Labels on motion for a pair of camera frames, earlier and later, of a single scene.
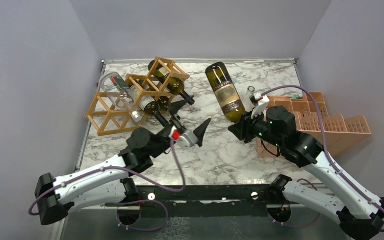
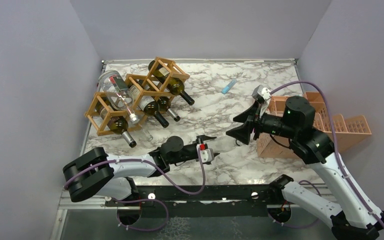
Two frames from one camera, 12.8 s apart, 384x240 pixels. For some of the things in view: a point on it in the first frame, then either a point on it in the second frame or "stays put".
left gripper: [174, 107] to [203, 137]
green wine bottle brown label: [164, 102] to [150, 105]
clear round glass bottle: [120, 94] stays put
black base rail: [205, 201] stays put
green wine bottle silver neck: [226, 92] to [117, 125]
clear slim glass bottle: [246, 97] to [223, 144]
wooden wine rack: [112, 112] stays put
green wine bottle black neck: [175, 86] stays put
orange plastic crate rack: [340, 131] stays put
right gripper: [242, 129] stays put
